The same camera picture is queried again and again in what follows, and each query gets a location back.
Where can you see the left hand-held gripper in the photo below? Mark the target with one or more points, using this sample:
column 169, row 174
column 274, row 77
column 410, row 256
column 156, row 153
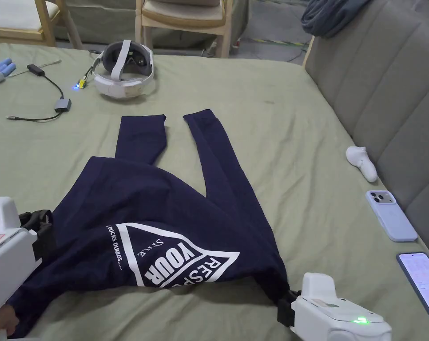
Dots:
column 5, row 245

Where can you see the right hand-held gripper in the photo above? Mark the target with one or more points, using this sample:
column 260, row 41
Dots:
column 328, row 316

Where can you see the dark blue printed shirt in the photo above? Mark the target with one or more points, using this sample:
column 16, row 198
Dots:
column 136, row 227

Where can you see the person's left hand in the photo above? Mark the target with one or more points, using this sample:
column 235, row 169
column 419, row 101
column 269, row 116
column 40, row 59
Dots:
column 3, row 319

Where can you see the light blue phone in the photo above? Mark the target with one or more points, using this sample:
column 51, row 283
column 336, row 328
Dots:
column 390, row 216

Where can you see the dark phone with lit screen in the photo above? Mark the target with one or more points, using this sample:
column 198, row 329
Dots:
column 422, row 284

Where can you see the white hand controller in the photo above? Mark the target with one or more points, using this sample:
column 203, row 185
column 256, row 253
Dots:
column 363, row 163

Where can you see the bed with pale green sheet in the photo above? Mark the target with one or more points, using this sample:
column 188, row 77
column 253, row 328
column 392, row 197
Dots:
column 257, row 142

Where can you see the white headset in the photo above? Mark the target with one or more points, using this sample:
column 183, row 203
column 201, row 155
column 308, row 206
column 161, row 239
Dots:
column 129, row 85

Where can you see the grey padded headboard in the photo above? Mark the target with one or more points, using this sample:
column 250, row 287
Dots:
column 388, row 88

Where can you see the dark grey cloth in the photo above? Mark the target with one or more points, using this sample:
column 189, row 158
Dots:
column 328, row 17

